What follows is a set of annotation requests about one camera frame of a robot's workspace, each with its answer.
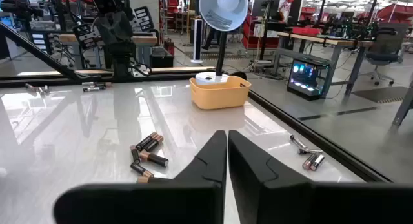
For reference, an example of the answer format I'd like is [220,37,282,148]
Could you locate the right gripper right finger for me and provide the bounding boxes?
[228,130,413,224]

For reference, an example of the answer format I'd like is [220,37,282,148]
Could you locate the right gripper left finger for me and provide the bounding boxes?
[53,130,228,224]

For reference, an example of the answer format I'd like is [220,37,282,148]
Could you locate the yellow plastic bin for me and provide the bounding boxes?
[189,75,252,110]

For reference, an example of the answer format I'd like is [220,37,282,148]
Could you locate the black box white labels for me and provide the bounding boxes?
[30,32,49,54]
[72,23,104,50]
[132,6,156,33]

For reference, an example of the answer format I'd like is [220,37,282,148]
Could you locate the wooden workbench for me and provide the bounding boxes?
[59,33,159,70]

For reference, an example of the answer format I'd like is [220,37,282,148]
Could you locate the black computer tower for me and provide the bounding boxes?
[150,46,174,68]

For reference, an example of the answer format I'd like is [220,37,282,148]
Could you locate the white tower fan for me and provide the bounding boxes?
[190,19,204,64]

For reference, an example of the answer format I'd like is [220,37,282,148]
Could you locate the white desk lamp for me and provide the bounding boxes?
[195,0,249,86]

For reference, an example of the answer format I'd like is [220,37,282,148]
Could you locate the computer tower colourful lights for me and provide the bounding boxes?
[286,54,332,101]

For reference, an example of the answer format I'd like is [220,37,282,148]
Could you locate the red storage rack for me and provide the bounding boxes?
[241,14,281,50]

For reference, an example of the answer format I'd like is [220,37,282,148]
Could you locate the black monitor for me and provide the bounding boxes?
[251,0,281,18]

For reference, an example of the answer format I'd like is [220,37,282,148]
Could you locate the black floor mat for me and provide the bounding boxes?
[351,86,410,105]

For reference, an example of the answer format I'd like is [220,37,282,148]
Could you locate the grey office chair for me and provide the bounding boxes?
[359,22,409,86]

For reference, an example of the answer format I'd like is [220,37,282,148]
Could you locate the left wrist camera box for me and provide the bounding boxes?
[92,0,118,15]

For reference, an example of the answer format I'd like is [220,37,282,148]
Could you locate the black diagonal frame strut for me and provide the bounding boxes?
[0,22,81,81]

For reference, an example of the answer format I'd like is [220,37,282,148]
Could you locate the black frame bracket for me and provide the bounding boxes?
[229,71,248,81]

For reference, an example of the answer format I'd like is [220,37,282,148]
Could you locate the wooden desk grey frame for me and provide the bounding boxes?
[277,30,375,96]
[392,85,413,128]

